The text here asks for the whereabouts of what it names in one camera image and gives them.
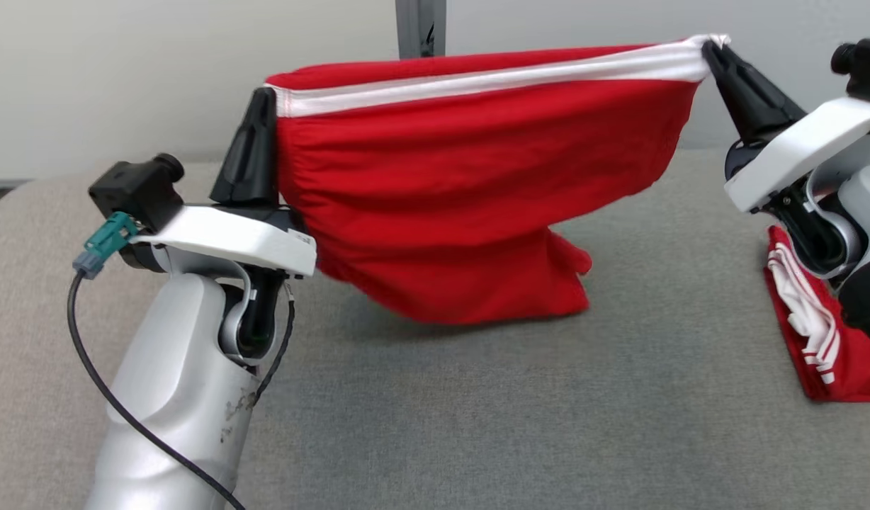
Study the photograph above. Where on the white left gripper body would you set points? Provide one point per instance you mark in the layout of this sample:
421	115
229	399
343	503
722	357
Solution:
229	230

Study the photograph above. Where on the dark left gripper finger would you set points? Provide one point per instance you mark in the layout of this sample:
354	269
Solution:
236	177
266	170

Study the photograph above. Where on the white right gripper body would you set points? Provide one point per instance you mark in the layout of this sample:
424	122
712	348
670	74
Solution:
796	152

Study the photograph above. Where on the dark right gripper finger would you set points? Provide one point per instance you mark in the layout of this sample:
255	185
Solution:
747	110
771	95

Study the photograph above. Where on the red shorts white waistband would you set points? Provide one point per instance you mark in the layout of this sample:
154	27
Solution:
463	184

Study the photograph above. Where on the red white lettered jersey shirt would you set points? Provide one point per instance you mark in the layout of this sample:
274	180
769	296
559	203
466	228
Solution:
853	361

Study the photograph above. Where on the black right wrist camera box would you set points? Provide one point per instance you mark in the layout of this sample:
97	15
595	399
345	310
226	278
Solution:
867	67

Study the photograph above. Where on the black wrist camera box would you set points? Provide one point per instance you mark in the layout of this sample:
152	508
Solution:
867	67
134	188

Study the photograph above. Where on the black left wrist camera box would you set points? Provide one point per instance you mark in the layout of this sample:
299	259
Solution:
134	188

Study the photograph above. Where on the grey metal partition post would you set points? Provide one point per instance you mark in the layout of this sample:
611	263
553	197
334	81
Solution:
421	28

